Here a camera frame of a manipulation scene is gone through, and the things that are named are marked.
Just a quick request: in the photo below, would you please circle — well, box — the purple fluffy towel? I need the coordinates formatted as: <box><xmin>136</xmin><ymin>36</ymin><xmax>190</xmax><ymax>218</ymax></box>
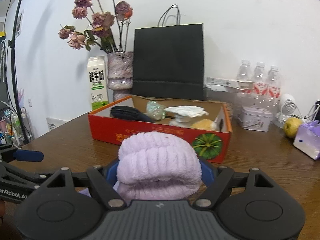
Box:
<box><xmin>117</xmin><ymin>132</ymin><xmax>202</xmax><ymax>202</ymax></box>

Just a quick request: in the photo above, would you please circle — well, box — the black paper bag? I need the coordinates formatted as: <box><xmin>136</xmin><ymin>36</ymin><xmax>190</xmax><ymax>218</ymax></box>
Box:
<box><xmin>132</xmin><ymin>16</ymin><xmax>204</xmax><ymax>100</ymax></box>

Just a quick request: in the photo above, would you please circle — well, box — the white bottle cap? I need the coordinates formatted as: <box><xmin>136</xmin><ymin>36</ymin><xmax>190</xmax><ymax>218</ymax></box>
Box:
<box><xmin>169</xmin><ymin>114</ymin><xmax>191</xmax><ymax>128</ymax></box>

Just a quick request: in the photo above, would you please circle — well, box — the dark blue pouch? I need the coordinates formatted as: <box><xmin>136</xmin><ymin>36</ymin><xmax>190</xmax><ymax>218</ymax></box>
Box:
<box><xmin>110</xmin><ymin>106</ymin><xmax>154</xmax><ymax>123</ymax></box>

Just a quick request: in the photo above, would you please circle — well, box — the pink textured vase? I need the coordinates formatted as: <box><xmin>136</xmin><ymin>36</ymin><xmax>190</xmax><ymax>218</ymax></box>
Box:
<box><xmin>107</xmin><ymin>51</ymin><xmax>133</xmax><ymax>101</ymax></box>

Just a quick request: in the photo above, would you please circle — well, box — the white green milk carton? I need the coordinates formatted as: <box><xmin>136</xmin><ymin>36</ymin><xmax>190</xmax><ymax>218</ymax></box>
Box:
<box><xmin>87</xmin><ymin>56</ymin><xmax>109</xmax><ymax>110</ymax></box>

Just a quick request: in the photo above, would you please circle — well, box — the white flat carton box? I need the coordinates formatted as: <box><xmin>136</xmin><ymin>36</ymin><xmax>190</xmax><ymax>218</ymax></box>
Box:
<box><xmin>206</xmin><ymin>77</ymin><xmax>255</xmax><ymax>90</ymax></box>

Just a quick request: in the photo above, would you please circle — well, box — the dried rose bouquet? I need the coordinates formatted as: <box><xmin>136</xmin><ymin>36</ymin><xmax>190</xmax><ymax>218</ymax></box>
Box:
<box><xmin>58</xmin><ymin>0</ymin><xmax>133</xmax><ymax>54</ymax></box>

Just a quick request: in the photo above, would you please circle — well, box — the black light stand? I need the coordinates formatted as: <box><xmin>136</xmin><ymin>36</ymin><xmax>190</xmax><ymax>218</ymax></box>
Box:
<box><xmin>5</xmin><ymin>0</ymin><xmax>29</xmax><ymax>145</ymax></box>

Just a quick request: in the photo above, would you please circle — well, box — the person hand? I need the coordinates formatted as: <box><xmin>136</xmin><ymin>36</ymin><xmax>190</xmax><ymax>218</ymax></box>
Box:
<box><xmin>0</xmin><ymin>199</ymin><xmax>6</xmax><ymax>225</ymax></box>

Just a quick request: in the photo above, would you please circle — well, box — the water bottle middle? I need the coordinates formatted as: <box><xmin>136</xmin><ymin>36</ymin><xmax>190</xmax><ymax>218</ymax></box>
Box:
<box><xmin>251</xmin><ymin>62</ymin><xmax>267</xmax><ymax>107</ymax></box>

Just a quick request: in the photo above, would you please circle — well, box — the water bottle right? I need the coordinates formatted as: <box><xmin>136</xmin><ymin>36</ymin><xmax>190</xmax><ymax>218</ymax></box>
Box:
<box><xmin>267</xmin><ymin>66</ymin><xmax>281</xmax><ymax>111</ymax></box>

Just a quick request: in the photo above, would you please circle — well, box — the small purple gift bag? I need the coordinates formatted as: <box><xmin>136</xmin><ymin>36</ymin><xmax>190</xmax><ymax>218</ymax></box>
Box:
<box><xmin>293</xmin><ymin>120</ymin><xmax>320</xmax><ymax>160</ymax></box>

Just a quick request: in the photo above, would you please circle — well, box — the white cloth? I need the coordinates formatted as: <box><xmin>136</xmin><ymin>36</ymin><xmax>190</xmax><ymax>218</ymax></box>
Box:
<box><xmin>164</xmin><ymin>106</ymin><xmax>209</xmax><ymax>118</ymax></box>

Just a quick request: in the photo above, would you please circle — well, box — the yellow white plush toy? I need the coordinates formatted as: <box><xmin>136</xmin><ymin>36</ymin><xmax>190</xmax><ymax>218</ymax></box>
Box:
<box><xmin>191</xmin><ymin>119</ymin><xmax>217</xmax><ymax>131</ymax></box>

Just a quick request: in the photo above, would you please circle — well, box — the white booklet by wall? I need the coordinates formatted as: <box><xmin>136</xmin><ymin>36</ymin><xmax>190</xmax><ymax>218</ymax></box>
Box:
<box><xmin>46</xmin><ymin>117</ymin><xmax>67</xmax><ymax>131</ymax></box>

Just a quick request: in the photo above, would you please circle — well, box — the white small camera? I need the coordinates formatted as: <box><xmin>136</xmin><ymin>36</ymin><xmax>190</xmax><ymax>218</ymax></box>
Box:
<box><xmin>273</xmin><ymin>93</ymin><xmax>302</xmax><ymax>128</ymax></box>

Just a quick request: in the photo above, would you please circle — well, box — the green yellow apple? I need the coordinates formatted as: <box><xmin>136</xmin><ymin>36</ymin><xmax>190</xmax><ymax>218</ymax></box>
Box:
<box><xmin>283</xmin><ymin>117</ymin><xmax>303</xmax><ymax>139</ymax></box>

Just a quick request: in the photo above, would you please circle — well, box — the red cardboard box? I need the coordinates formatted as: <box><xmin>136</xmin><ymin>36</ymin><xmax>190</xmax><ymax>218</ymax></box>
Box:
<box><xmin>88</xmin><ymin>95</ymin><xmax>232</xmax><ymax>164</ymax></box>

